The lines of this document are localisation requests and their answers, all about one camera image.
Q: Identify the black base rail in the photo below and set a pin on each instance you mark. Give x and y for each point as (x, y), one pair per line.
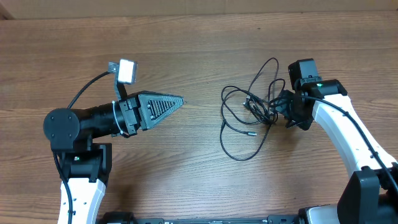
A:
(129, 218)

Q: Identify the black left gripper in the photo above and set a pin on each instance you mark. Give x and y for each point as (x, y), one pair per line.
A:
(136, 109)

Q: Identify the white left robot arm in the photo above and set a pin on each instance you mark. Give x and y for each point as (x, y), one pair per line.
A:
(84, 166)

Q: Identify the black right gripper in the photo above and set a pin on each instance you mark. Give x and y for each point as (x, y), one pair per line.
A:
(283, 99)

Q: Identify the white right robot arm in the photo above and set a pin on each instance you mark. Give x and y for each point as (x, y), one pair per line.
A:
(370, 195)

